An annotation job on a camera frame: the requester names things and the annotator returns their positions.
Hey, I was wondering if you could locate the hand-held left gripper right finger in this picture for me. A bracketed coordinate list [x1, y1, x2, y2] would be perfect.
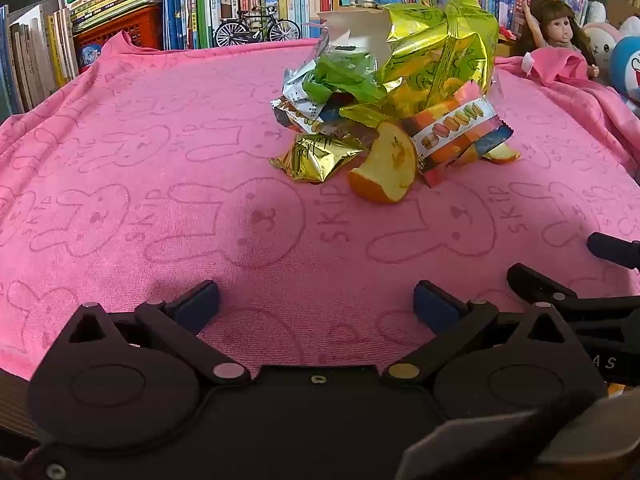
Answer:
[382, 281, 576, 387]

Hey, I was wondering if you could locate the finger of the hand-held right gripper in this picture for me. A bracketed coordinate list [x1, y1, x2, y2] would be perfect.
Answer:
[587, 232, 640, 269]
[507, 263, 640, 331]

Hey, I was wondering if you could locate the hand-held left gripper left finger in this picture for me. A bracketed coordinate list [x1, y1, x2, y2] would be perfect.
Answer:
[67, 280, 251, 387]

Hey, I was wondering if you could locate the orange macaron snack packet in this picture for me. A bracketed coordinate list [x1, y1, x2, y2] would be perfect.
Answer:
[407, 99, 515, 189]

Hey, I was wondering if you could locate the small gold foil wrapper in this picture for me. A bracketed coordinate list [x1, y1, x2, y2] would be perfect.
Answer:
[270, 132, 372, 187]

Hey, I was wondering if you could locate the green snack wrapper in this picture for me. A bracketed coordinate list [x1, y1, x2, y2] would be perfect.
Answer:
[302, 50, 389, 107]

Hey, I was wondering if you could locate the large gold foil wrapper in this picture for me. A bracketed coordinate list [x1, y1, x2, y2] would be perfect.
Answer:
[340, 0, 501, 126]

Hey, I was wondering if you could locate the row of worn upright books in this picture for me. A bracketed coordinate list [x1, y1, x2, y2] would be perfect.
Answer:
[0, 4, 80, 117]

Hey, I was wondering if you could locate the pink rabbit-print towel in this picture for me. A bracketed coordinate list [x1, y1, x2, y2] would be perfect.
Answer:
[0, 30, 640, 396]

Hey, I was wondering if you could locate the small orange peel piece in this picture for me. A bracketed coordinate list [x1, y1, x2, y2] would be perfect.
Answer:
[481, 142, 521, 165]

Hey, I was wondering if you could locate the orange apple slice toy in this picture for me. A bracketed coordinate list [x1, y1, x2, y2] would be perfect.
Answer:
[348, 121, 419, 205]

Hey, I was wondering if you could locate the blue cat plush toy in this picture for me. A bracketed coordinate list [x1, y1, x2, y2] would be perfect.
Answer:
[610, 35, 640, 117]

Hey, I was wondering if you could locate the white pink plush toy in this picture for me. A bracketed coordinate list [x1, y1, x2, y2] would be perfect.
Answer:
[582, 2, 627, 82]

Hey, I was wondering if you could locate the brown nut snack packet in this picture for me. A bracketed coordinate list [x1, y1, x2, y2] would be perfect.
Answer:
[270, 97, 347, 137]

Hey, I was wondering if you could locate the brown-haired doll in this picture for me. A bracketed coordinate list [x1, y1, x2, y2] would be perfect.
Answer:
[520, 0, 601, 83]

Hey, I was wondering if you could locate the silver white wrapper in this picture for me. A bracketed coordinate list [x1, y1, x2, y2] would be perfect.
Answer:
[281, 66, 322, 107]

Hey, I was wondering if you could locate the black miniature bicycle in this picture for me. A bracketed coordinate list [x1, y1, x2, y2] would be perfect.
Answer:
[213, 5, 302, 49]

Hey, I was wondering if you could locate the red plastic crate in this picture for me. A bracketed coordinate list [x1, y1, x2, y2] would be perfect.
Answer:
[73, 2, 164, 69]

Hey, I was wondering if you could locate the white cardboard box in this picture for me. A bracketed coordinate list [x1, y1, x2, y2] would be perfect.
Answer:
[317, 7, 397, 67]

